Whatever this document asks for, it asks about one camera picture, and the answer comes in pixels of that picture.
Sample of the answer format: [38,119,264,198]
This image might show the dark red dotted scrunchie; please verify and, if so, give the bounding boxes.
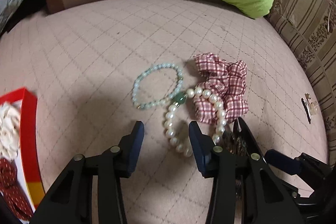
[1,158,33,221]

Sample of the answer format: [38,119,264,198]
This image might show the white dotted scrunchie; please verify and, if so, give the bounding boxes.
[0,102,21,161]

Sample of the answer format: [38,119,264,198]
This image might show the pink plaid scrunchie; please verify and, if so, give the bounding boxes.
[194,52,248,124]

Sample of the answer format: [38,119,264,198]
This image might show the white pearl bracelet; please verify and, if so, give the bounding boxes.
[163,86,227,158]

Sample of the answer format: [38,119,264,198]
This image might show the pale green bead bracelet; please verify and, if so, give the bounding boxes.
[131,62,185,110]

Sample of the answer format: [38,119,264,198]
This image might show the black beaded hair clip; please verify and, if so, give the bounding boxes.
[222,117,260,156]

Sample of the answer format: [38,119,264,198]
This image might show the red tray white inside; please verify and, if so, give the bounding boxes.
[1,87,45,223]

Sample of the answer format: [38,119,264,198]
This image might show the clear small hair clips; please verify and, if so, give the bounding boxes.
[305,93,318,117]

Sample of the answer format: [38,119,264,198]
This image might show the black bobby pin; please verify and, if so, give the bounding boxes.
[301,98,311,124]

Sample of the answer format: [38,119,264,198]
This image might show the striped floral folded quilt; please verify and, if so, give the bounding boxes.
[269,0,335,166]

